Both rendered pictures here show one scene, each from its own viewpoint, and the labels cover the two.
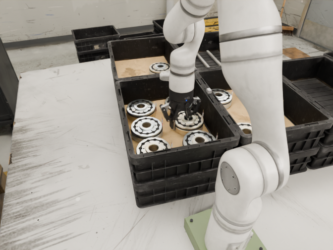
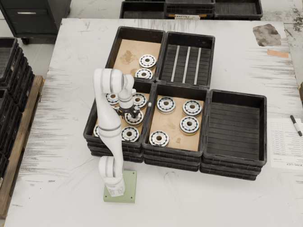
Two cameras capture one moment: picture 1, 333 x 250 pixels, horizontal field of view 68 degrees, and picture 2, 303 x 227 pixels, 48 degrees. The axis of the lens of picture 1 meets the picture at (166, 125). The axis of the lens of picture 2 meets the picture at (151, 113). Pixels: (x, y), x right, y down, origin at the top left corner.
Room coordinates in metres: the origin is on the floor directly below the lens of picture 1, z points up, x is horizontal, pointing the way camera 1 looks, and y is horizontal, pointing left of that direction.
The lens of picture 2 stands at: (-0.17, -0.60, 2.40)
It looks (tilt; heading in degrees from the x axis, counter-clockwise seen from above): 57 degrees down; 27
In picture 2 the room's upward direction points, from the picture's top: 3 degrees counter-clockwise
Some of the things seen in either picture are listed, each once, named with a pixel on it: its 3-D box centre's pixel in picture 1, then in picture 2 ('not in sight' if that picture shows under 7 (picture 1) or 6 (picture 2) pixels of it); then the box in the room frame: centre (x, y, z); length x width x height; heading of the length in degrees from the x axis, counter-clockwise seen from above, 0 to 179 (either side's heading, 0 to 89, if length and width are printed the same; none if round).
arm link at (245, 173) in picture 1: (244, 184); (110, 170); (0.29, -0.15, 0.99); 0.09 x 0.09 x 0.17; 22
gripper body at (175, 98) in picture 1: (181, 97); (126, 106); (0.65, -0.04, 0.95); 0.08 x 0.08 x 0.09
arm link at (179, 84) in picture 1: (179, 74); (126, 95); (0.66, -0.04, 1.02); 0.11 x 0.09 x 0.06; 22
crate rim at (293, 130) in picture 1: (254, 95); (176, 116); (0.71, -0.30, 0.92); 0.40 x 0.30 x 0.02; 14
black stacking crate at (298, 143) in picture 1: (250, 107); (176, 121); (0.71, -0.30, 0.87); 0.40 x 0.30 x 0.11; 14
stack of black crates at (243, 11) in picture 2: not in sight; (233, 18); (2.22, -0.24, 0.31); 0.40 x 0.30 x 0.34; 112
